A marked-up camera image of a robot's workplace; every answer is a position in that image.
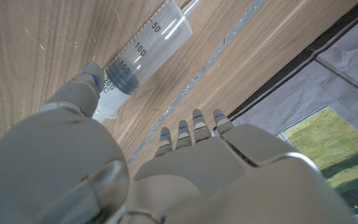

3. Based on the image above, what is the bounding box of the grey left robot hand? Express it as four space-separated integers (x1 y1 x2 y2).
0 62 358 224

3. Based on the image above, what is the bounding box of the large clear plastic syringe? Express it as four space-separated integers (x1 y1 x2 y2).
91 0 202 124

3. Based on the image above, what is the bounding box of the printed window backdrop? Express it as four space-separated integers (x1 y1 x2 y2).
216 2 358 218

